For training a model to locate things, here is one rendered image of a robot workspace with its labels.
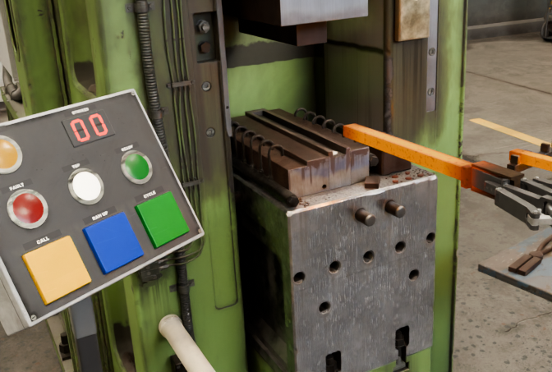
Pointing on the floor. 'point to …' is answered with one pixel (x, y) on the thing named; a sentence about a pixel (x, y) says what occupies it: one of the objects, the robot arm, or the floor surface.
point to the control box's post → (85, 335)
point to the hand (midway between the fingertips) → (494, 181)
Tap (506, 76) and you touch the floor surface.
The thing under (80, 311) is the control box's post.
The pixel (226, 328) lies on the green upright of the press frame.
